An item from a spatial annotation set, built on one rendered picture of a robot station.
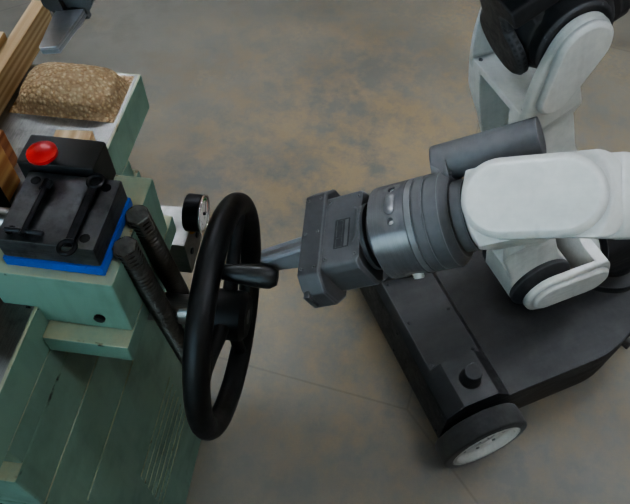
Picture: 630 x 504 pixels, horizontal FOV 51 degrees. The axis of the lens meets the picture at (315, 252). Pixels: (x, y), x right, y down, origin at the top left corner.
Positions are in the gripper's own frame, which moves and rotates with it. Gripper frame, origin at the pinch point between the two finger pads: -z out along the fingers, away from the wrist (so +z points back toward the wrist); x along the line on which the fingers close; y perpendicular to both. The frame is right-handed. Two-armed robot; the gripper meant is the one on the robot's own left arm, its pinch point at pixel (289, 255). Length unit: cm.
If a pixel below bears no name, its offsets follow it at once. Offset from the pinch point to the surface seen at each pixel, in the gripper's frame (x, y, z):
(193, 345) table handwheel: -10.2, 3.2, -7.7
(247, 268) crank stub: -2.0, 2.1, -3.5
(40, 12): 38, 17, -35
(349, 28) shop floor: 159, -93, -54
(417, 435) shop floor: 10, -94, -26
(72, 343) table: -9.1, 5.7, -22.5
